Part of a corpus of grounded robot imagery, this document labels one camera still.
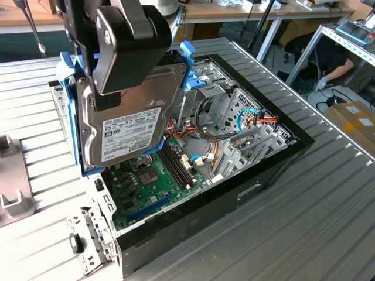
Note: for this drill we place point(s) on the blue drive bay latch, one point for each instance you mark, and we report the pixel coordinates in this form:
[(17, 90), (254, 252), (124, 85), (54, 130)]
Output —
[(196, 83)]

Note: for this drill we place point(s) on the black RAM slot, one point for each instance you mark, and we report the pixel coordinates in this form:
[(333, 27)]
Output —
[(183, 165), (175, 172)]

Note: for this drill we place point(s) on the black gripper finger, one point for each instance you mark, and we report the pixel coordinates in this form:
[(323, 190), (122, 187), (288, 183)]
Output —
[(132, 58)]

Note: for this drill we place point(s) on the perforated metal disk bay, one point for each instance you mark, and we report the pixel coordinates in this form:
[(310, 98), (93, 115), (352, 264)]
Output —
[(234, 102)]

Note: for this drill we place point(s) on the cardboard box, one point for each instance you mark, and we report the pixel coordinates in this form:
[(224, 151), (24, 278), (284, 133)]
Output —
[(351, 126)]

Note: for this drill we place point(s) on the bare person forearm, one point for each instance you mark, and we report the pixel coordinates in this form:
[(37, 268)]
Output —
[(341, 68)]

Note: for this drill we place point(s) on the black plastic latch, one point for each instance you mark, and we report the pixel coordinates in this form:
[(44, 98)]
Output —
[(76, 243)]

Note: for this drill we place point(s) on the metal shelf frame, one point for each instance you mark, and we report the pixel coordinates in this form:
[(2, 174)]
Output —
[(344, 44)]

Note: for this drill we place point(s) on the green motherboard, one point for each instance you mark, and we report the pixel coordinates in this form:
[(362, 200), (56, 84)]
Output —
[(152, 193)]

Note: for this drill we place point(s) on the black PC case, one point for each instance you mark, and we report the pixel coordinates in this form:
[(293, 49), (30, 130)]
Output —
[(190, 216)]

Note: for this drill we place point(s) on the grey parts rack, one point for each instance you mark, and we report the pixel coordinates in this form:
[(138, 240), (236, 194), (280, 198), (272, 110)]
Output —
[(14, 175)]

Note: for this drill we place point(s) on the wooden desk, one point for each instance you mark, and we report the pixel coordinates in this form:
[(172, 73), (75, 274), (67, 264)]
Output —
[(222, 13)]

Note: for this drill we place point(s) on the blue expansion slot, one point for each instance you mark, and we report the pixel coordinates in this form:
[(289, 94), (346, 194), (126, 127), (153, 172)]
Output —
[(149, 208)]

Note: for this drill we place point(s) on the person trunk black shirt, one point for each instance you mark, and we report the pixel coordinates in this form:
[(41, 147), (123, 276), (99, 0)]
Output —
[(331, 55)]

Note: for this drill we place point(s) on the CPU socket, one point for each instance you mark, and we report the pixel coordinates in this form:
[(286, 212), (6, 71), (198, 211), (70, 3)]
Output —
[(143, 164)]

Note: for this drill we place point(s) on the dark square chipset chip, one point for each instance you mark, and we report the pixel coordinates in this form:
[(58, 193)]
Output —
[(149, 176)]

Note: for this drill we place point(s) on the black tripod pole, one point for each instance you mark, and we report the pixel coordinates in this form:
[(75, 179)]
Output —
[(262, 24)]

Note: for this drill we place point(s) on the pale blue teach pendant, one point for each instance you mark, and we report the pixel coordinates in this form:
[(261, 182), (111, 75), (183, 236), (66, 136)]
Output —
[(356, 30)]

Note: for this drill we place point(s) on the grey metal drive cage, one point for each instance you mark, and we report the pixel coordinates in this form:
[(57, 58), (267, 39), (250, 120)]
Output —
[(211, 96)]

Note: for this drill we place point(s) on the hard disk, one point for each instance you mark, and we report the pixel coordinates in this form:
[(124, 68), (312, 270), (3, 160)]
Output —
[(132, 134)]

